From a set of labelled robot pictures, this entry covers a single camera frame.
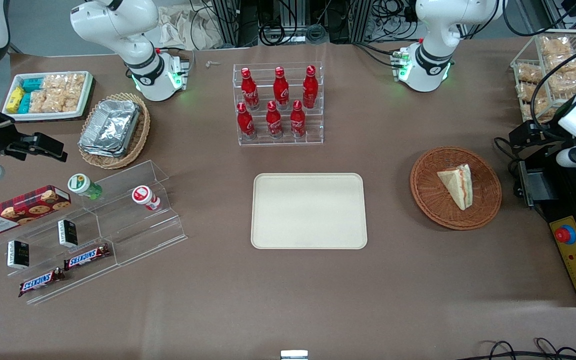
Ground white rectangular snack tray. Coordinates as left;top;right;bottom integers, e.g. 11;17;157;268
2;71;94;122

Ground clear acrylic bottle rack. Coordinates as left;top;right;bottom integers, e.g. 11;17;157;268
232;62;325;147

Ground white wire basket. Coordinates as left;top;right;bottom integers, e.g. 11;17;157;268
510;29;576;124

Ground small black white box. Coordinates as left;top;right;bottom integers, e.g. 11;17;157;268
57;219;79;249
7;240;30;271

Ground clear acrylic stepped shelf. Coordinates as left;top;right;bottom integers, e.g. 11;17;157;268
0;160;189;306

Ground red tartan cookie box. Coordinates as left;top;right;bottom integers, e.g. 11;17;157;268
0;185;72;237

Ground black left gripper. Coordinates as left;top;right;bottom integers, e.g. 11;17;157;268
508;121;569;152

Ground aluminium frame rack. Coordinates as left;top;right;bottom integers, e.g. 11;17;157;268
211;0;250;49

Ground brown wicker basket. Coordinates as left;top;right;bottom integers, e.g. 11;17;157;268
410;146;503;231

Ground red cola bottle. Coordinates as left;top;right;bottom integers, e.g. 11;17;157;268
240;67;260;111
236;102;256;141
290;99;307;139
302;65;319;110
273;66;291;110
266;100;284;140

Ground crumpled beige paper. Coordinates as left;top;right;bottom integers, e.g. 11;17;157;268
157;4;225;51

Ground yellow snack pack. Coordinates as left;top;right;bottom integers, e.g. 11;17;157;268
6;86;26;114

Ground clear fried snack bag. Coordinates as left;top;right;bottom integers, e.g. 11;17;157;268
520;97;564;124
548;75;576;99
517;64;544;85
539;36;573;57
545;54;576;76
517;82;542;101

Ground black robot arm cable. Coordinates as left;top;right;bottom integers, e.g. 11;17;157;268
530;39;576;127

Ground clear rice cracker bag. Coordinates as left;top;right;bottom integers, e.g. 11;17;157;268
29;90;49;114
43;74;69;93
66;73;87;94
44;91;67;114
63;90;82;112

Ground cream plastic tray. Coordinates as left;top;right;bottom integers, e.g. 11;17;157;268
251;173;368;250

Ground light wicker basket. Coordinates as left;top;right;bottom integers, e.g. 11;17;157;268
78;92;151;170

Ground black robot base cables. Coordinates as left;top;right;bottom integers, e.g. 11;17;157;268
352;42;405;69

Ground snickers chocolate bar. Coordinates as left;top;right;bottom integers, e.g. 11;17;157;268
18;267;67;298
63;243;112;271

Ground aluminium foil container stack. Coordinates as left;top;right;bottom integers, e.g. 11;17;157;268
78;99;143;158

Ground black cable bundle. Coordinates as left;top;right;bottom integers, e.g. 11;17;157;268
250;0;421;47

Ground black looped floor cable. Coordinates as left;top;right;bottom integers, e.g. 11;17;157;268
468;338;576;360

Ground triangular sandwich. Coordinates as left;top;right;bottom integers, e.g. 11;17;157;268
436;163;474;211

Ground green drink bottle white cap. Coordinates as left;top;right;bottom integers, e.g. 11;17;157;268
67;173;103;201

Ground black equipment base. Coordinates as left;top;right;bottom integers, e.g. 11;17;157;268
514;159;576;307

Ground small red white bottle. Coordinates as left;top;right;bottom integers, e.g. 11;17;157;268
131;185;162;212

